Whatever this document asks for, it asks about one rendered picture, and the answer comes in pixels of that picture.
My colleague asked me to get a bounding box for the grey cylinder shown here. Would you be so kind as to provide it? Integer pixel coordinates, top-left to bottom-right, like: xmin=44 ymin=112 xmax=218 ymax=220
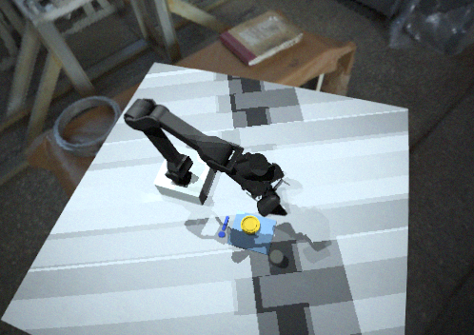
xmin=269 ymin=250 xmax=283 ymax=266

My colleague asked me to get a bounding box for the yellow plate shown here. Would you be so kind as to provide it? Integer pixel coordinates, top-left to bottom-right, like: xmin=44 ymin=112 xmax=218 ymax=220
xmin=241 ymin=216 xmax=260 ymax=235

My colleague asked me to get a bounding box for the light blue flat square mat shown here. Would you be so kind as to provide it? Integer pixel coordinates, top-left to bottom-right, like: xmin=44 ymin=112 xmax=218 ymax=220
xmin=227 ymin=210 xmax=276 ymax=255

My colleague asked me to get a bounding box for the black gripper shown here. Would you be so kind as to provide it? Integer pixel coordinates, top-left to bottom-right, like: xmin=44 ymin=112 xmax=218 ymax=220
xmin=240 ymin=176 xmax=287 ymax=217

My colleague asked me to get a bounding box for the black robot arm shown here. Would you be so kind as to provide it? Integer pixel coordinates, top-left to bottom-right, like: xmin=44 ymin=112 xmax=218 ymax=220
xmin=124 ymin=99 xmax=285 ymax=189

